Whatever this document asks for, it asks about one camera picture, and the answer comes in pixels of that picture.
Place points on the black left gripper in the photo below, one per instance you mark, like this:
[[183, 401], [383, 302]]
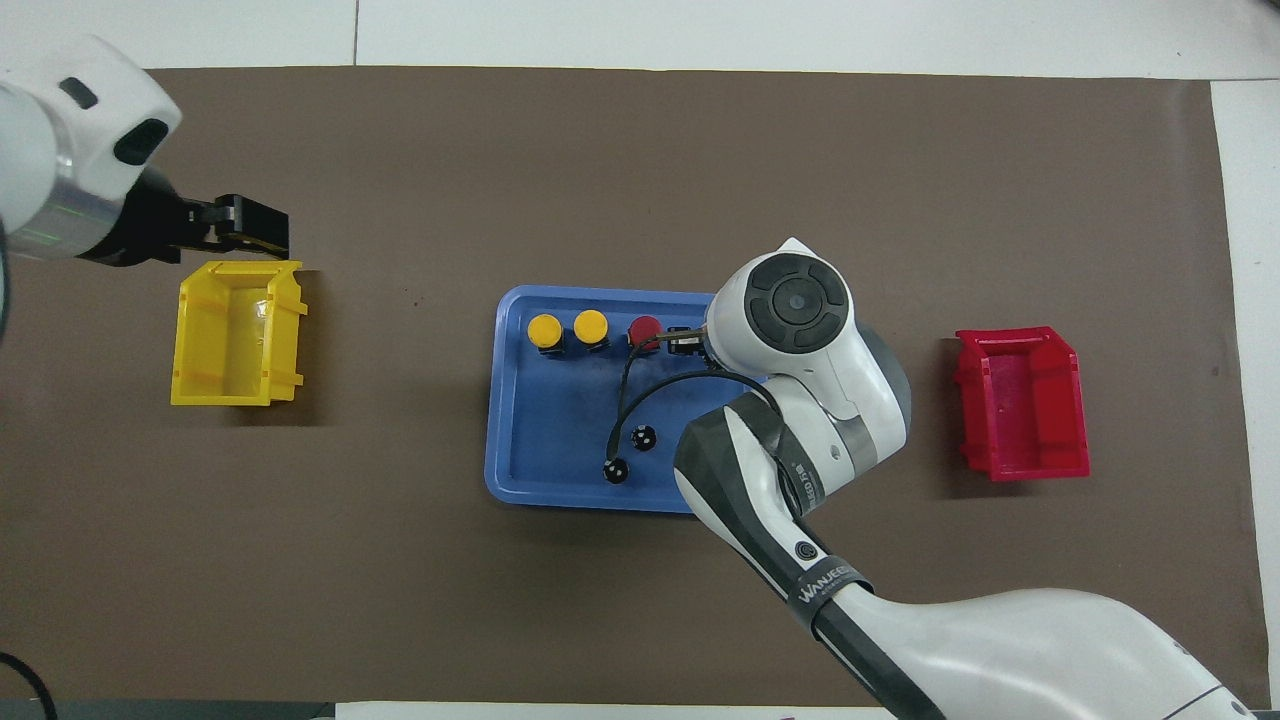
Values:
[[150, 225]]

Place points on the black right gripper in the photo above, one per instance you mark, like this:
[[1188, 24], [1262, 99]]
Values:
[[688, 343]]

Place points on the red push button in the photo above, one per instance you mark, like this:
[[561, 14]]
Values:
[[643, 330]]

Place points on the yellow push button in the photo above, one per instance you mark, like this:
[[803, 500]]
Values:
[[590, 326], [545, 330]]

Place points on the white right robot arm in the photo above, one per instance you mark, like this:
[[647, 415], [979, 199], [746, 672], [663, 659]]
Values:
[[800, 380]]

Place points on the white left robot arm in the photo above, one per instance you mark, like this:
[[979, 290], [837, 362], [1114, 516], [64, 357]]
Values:
[[60, 150]]

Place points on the black cylindrical knob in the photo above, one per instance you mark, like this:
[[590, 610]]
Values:
[[643, 437], [615, 470]]

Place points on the yellow plastic bin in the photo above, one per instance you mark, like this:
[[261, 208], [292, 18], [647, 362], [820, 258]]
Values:
[[235, 350]]

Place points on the blue plastic tray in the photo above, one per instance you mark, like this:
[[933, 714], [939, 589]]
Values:
[[560, 420]]

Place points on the brown table mat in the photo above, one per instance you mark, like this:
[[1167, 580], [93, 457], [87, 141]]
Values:
[[640, 150]]

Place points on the red plastic bin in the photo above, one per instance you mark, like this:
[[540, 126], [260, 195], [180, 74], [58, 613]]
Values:
[[1025, 400]]

